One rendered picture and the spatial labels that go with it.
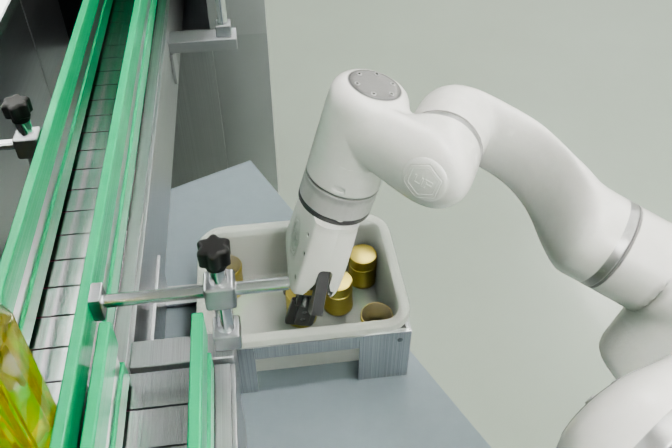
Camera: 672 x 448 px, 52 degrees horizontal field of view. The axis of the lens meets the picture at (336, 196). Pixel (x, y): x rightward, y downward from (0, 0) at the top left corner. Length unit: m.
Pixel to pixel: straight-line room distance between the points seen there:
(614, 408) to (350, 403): 0.47
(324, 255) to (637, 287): 0.28
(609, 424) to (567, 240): 0.30
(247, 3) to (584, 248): 0.93
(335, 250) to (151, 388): 0.21
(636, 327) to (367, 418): 0.29
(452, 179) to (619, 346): 0.22
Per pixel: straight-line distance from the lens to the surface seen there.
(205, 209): 1.00
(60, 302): 0.75
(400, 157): 0.59
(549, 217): 0.66
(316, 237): 0.67
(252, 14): 1.39
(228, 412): 0.63
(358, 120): 0.60
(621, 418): 0.35
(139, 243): 0.79
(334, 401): 0.78
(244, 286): 0.61
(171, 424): 0.63
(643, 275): 0.63
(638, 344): 0.67
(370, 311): 0.79
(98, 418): 0.55
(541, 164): 0.68
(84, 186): 0.87
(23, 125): 0.81
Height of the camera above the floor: 1.41
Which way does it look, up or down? 41 degrees down
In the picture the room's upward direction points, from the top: straight up
